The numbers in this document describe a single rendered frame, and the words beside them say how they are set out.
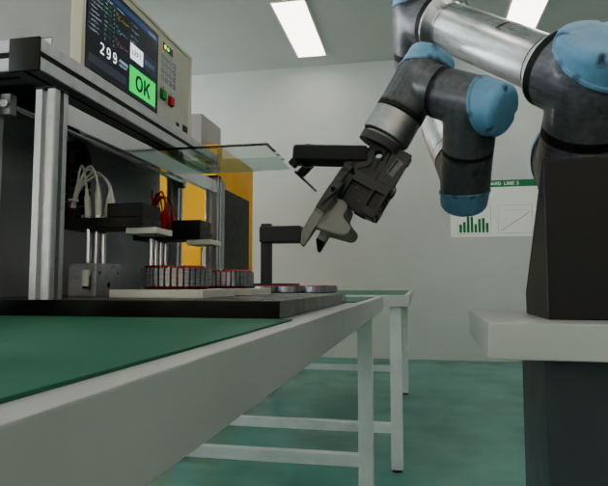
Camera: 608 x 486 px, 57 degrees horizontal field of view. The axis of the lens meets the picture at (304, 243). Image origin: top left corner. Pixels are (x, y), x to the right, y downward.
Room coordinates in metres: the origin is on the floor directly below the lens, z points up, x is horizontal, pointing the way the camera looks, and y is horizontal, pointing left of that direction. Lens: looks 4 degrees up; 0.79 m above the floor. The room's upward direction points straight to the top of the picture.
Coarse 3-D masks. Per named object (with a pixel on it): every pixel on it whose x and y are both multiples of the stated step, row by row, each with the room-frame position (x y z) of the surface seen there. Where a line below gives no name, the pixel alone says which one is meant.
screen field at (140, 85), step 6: (132, 66) 1.01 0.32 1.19; (132, 72) 1.01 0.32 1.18; (138, 72) 1.03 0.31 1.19; (132, 78) 1.01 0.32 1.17; (138, 78) 1.03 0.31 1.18; (144, 78) 1.06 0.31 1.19; (132, 84) 1.01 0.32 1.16; (138, 84) 1.03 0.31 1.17; (144, 84) 1.06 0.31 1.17; (150, 84) 1.08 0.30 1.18; (132, 90) 1.01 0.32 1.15; (138, 90) 1.03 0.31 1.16; (144, 90) 1.06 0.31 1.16; (150, 90) 1.08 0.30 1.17; (144, 96) 1.06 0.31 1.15; (150, 96) 1.08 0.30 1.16; (150, 102) 1.08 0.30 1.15
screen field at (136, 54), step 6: (132, 48) 1.01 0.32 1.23; (138, 48) 1.03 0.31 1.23; (132, 54) 1.01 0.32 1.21; (138, 54) 1.03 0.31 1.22; (144, 54) 1.05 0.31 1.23; (138, 60) 1.03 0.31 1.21; (144, 60) 1.05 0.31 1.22; (150, 60) 1.08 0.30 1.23; (144, 66) 1.05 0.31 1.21; (150, 66) 1.08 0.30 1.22; (150, 72) 1.08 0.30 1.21
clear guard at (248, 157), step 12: (252, 144) 1.08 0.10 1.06; (264, 144) 1.08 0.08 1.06; (180, 156) 1.17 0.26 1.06; (192, 156) 1.17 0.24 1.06; (204, 156) 1.17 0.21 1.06; (216, 156) 1.17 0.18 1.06; (228, 156) 1.17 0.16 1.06; (240, 156) 1.17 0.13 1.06; (252, 156) 1.17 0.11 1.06; (264, 156) 1.17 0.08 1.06; (276, 156) 1.17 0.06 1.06; (192, 168) 1.29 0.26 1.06; (204, 168) 1.29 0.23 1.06; (216, 168) 1.29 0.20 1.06; (228, 168) 1.29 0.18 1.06; (240, 168) 1.29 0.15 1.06; (252, 168) 1.29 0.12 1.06; (264, 168) 1.29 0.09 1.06; (276, 168) 1.29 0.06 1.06; (288, 168) 1.29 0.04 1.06
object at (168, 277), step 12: (144, 276) 0.87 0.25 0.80; (156, 276) 0.86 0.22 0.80; (168, 276) 0.85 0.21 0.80; (180, 276) 0.86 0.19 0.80; (192, 276) 0.87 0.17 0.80; (204, 276) 0.88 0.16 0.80; (156, 288) 0.87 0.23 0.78; (168, 288) 0.86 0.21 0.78; (180, 288) 0.86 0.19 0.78; (192, 288) 0.88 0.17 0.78; (204, 288) 0.90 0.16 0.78
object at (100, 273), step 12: (72, 264) 0.90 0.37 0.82; (84, 264) 0.90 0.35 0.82; (96, 264) 0.90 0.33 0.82; (108, 264) 0.93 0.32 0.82; (72, 276) 0.90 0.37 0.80; (96, 276) 0.90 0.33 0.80; (108, 276) 0.93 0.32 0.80; (72, 288) 0.90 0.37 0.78; (84, 288) 0.90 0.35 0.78; (96, 288) 0.90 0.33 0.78; (108, 288) 0.93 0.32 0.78
